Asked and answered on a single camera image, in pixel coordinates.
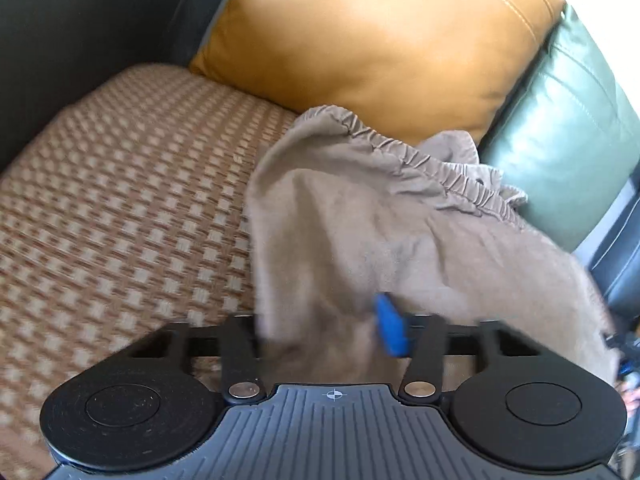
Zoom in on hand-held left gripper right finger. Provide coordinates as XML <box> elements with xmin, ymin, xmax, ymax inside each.
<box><xmin>375</xmin><ymin>294</ymin><xmax>541</xmax><ymax>405</ymax></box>

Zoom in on khaki cargo pants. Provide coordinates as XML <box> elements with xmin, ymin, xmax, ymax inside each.
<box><xmin>247</xmin><ymin>104</ymin><xmax>623</xmax><ymax>391</ymax></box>

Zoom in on brown woven seat mat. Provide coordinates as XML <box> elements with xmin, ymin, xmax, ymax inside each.
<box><xmin>0</xmin><ymin>62</ymin><xmax>301</xmax><ymax>480</ymax></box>

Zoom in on orange leather cushion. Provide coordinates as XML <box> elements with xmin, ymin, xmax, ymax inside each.
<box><xmin>189</xmin><ymin>0</ymin><xmax>566</xmax><ymax>146</ymax></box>

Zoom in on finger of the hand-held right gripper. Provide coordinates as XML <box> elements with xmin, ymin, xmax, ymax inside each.
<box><xmin>605</xmin><ymin>332</ymin><xmax>640</xmax><ymax>376</ymax></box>

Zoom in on green leather cushion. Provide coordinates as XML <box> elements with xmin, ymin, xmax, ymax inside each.
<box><xmin>480</xmin><ymin>2</ymin><xmax>640</xmax><ymax>251</ymax></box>

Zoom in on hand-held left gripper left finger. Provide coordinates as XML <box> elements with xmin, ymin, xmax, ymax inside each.
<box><xmin>127</xmin><ymin>314</ymin><xmax>266</xmax><ymax>405</ymax></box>

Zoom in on dark grey leather sofa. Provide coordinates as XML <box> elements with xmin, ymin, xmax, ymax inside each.
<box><xmin>0</xmin><ymin>0</ymin><xmax>640</xmax><ymax>321</ymax></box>

